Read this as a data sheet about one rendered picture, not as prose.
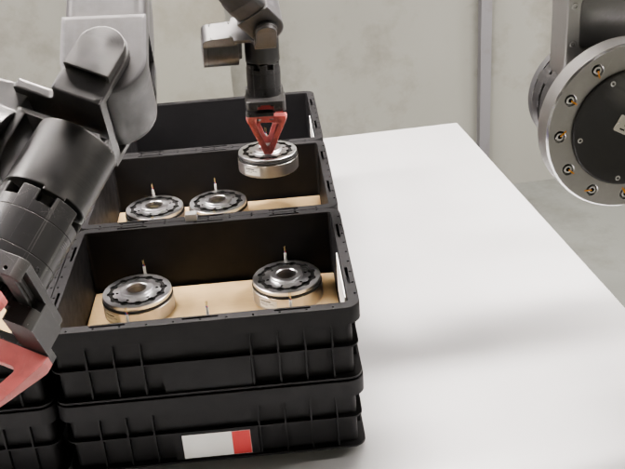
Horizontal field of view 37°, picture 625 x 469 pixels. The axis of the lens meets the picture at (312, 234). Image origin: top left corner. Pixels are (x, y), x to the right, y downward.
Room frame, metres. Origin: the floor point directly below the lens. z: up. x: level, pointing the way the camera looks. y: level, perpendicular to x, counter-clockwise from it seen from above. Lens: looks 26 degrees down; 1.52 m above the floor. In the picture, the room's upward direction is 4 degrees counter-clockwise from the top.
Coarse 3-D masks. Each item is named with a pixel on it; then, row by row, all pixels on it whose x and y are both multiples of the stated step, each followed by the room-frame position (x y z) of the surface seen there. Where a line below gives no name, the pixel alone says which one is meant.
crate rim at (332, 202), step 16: (304, 144) 1.56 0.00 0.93; (320, 144) 1.55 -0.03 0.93; (128, 160) 1.55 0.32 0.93; (144, 160) 1.55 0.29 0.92; (320, 160) 1.48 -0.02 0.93; (272, 208) 1.29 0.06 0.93; (288, 208) 1.29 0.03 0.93; (304, 208) 1.28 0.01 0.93; (336, 208) 1.29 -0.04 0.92; (96, 224) 1.28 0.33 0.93; (112, 224) 1.28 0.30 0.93; (128, 224) 1.27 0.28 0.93
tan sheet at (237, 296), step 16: (176, 288) 1.24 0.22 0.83; (192, 288) 1.24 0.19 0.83; (208, 288) 1.23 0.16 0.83; (224, 288) 1.23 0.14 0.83; (240, 288) 1.23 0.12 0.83; (336, 288) 1.20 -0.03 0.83; (96, 304) 1.21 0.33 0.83; (176, 304) 1.19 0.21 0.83; (192, 304) 1.19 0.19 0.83; (208, 304) 1.19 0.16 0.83; (224, 304) 1.18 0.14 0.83; (240, 304) 1.18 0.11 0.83; (256, 304) 1.18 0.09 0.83; (96, 320) 1.16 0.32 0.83
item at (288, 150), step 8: (248, 144) 1.53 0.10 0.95; (256, 144) 1.53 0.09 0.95; (280, 144) 1.52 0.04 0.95; (288, 144) 1.51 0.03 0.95; (240, 152) 1.49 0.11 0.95; (248, 152) 1.49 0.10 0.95; (280, 152) 1.48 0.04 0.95; (288, 152) 1.49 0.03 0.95; (296, 152) 1.48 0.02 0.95; (248, 160) 1.45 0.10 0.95; (256, 160) 1.45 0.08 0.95; (264, 160) 1.44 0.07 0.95; (272, 160) 1.44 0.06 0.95; (280, 160) 1.45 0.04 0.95
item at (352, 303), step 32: (160, 224) 1.26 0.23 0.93; (192, 224) 1.26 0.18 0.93; (64, 288) 1.08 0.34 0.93; (352, 288) 1.03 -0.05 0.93; (160, 320) 0.98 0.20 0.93; (192, 320) 0.98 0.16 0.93; (224, 320) 0.98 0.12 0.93; (256, 320) 0.98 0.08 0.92; (288, 320) 0.98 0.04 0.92; (320, 320) 0.98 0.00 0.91; (352, 320) 0.98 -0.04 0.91
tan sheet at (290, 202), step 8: (264, 200) 1.55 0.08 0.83; (272, 200) 1.55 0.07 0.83; (280, 200) 1.55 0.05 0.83; (288, 200) 1.54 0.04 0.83; (296, 200) 1.54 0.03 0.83; (304, 200) 1.54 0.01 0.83; (312, 200) 1.53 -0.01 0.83; (248, 208) 1.52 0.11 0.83; (256, 208) 1.52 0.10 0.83; (264, 208) 1.51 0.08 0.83; (120, 216) 1.53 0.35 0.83
